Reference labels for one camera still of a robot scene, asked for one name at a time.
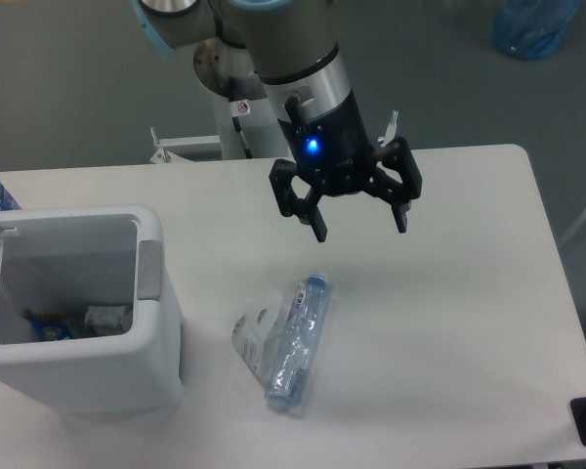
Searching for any white plastic bag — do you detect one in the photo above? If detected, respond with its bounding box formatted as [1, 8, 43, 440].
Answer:
[231, 289, 288, 386]

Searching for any white table clamp bracket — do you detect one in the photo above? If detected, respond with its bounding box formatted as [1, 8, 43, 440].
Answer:
[377, 109, 399, 148]

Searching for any silver wrapper in bin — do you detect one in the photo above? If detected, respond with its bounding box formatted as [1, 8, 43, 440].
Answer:
[85, 305, 133, 336]

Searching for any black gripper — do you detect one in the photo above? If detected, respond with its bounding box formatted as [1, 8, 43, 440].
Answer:
[269, 92, 423, 242]

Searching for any white trash can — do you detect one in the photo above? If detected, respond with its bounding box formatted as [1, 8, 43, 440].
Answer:
[0, 204, 184, 413]

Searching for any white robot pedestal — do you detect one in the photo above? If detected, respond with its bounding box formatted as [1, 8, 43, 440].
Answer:
[150, 38, 290, 164]

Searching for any clear plastic water bottle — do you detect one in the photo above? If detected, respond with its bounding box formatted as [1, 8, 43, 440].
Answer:
[264, 271, 330, 416]

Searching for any black cable on pedestal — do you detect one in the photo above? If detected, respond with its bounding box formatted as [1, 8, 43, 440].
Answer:
[227, 76, 254, 160]

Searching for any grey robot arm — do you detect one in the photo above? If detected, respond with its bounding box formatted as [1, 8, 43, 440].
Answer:
[133, 1, 423, 241]

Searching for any blue snack wrapper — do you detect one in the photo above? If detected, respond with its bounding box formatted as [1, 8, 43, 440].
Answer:
[25, 310, 75, 342]

